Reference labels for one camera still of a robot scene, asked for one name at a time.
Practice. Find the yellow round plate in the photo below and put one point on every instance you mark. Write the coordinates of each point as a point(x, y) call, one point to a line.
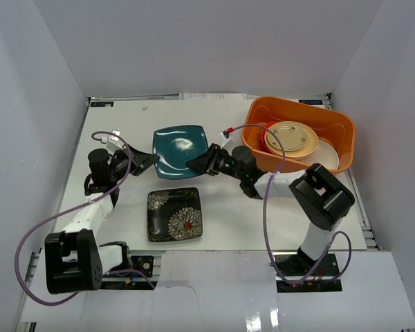
point(302, 153)

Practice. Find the cream round plate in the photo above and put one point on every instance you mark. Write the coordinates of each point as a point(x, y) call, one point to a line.
point(325, 155)

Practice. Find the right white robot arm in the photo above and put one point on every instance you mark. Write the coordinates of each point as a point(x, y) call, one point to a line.
point(322, 197)

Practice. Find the right black table label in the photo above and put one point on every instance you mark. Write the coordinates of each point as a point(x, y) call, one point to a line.
point(313, 102)

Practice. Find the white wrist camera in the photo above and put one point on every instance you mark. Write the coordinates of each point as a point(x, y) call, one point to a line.
point(227, 137)
point(112, 142)

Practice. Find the teal square plate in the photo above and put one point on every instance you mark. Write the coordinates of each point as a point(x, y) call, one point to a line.
point(175, 146)

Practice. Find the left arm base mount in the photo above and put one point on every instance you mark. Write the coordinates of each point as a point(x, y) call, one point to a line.
point(137, 275)

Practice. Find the small beige patterned plate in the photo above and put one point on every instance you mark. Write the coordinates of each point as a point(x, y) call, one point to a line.
point(292, 135)

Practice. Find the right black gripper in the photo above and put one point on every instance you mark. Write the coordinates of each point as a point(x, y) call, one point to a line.
point(200, 164)

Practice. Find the orange plastic bin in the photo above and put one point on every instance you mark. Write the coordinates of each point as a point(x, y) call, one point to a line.
point(333, 127)

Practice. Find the small orange plate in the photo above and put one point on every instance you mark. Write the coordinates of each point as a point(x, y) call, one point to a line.
point(263, 135)

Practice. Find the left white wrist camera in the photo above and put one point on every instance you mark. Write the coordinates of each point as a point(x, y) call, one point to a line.
point(112, 142)

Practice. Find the black floral square plate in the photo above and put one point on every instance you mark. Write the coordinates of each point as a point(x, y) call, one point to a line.
point(174, 215)

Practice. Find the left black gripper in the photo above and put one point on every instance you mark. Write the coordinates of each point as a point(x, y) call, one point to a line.
point(134, 162)

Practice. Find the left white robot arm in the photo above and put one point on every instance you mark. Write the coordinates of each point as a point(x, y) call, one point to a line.
point(74, 261)

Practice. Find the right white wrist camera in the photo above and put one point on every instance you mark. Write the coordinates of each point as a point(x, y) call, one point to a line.
point(227, 137)

